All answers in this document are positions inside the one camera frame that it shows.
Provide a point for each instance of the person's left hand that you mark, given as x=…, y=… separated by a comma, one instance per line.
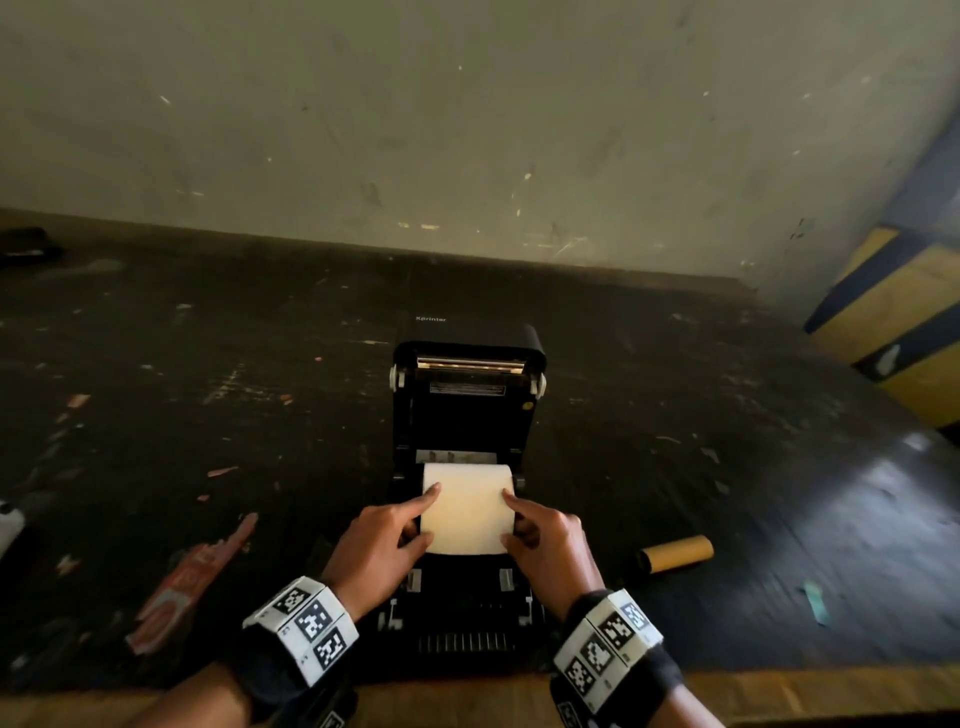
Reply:
x=367, y=551

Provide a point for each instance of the person's right hand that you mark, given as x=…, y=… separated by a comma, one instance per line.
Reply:
x=559, y=559

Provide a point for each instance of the person's left thumb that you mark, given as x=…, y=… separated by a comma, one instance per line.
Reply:
x=420, y=546

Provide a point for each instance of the person's right thumb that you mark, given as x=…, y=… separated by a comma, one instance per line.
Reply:
x=519, y=546

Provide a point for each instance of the white paper roll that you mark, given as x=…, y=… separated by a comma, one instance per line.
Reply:
x=466, y=510

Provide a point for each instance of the person's left forearm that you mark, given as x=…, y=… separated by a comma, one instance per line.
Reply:
x=196, y=705

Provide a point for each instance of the person's right forearm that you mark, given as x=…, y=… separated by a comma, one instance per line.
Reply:
x=691, y=711

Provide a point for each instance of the right wrist marker tracker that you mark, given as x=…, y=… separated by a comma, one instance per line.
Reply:
x=607, y=645

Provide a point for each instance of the wrist marker tracker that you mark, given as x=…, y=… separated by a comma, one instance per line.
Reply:
x=311, y=622
x=607, y=645

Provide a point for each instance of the left wrist marker tracker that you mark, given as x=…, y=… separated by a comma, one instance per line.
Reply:
x=311, y=622

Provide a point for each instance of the black label printer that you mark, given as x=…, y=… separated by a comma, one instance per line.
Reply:
x=465, y=405

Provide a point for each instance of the brown cardboard tube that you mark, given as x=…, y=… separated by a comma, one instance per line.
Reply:
x=676, y=555

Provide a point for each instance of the red torn paper strip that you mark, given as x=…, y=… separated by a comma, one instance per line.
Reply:
x=187, y=581

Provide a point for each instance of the teal paper scrap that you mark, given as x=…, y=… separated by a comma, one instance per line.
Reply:
x=816, y=602

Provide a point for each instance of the white object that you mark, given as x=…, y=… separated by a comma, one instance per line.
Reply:
x=9, y=529

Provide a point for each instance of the yellow and blue striped block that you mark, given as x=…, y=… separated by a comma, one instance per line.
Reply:
x=900, y=315

